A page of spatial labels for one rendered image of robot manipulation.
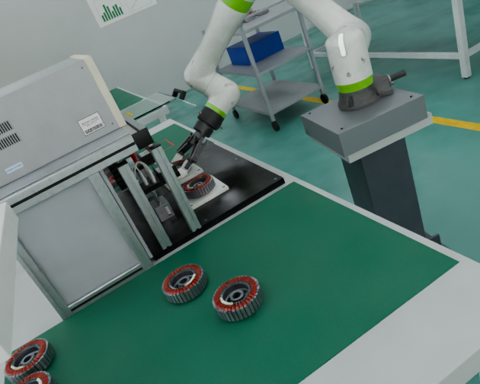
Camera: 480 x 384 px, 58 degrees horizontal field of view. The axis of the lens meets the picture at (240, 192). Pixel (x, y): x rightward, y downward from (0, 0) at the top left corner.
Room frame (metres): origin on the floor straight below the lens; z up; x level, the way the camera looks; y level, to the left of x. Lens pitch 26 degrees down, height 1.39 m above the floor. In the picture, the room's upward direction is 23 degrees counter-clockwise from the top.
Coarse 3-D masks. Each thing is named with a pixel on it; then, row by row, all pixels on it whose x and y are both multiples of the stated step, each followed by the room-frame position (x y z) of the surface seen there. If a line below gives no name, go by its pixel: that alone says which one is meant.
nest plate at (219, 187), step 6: (216, 180) 1.39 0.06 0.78; (216, 186) 1.34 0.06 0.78; (222, 186) 1.32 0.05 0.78; (210, 192) 1.32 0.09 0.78; (216, 192) 1.30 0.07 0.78; (222, 192) 1.30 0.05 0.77; (198, 198) 1.31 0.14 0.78; (204, 198) 1.29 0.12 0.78; (210, 198) 1.29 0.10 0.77; (192, 204) 1.28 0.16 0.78; (198, 204) 1.27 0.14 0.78
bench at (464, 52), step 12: (336, 0) 4.31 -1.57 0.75; (348, 0) 4.14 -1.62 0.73; (360, 0) 3.98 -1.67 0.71; (456, 0) 3.07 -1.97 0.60; (456, 12) 3.08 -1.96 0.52; (456, 24) 3.10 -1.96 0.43; (456, 36) 3.11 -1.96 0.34; (324, 48) 5.13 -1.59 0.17; (468, 48) 3.08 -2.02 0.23; (468, 60) 3.08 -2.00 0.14; (468, 72) 3.07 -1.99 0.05
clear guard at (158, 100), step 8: (152, 96) 1.75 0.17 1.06; (160, 96) 1.69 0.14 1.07; (168, 96) 1.63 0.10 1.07; (136, 104) 1.72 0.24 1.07; (144, 104) 1.66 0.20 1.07; (152, 104) 1.60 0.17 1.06; (160, 104) 1.55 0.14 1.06; (192, 104) 1.57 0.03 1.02; (136, 112) 1.59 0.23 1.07; (144, 112) 1.54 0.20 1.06
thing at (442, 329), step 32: (160, 128) 2.48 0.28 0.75; (256, 160) 1.49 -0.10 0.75; (320, 192) 1.09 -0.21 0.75; (384, 224) 0.83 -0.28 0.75; (32, 288) 1.25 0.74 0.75; (448, 288) 0.58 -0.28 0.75; (32, 320) 1.07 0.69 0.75; (384, 320) 0.57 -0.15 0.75; (416, 320) 0.54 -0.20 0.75; (448, 320) 0.52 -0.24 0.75; (352, 352) 0.53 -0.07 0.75; (384, 352) 0.51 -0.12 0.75; (416, 352) 0.49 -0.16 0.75; (448, 352) 0.46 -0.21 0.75
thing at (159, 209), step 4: (160, 196) 1.36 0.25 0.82; (152, 200) 1.35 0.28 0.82; (160, 200) 1.32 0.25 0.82; (164, 200) 1.31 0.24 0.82; (152, 204) 1.32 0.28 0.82; (156, 204) 1.30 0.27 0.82; (160, 204) 1.29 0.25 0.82; (164, 204) 1.28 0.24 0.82; (168, 204) 1.29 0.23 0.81; (152, 208) 1.32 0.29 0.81; (156, 208) 1.28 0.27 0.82; (160, 208) 1.28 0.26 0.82; (164, 208) 1.28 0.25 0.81; (168, 208) 1.29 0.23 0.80; (156, 212) 1.28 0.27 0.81; (160, 212) 1.28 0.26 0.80; (164, 212) 1.28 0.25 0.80; (172, 212) 1.29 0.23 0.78; (160, 216) 1.28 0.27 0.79; (164, 216) 1.28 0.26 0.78; (168, 216) 1.28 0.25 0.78; (160, 220) 1.29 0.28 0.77; (164, 220) 1.28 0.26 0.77
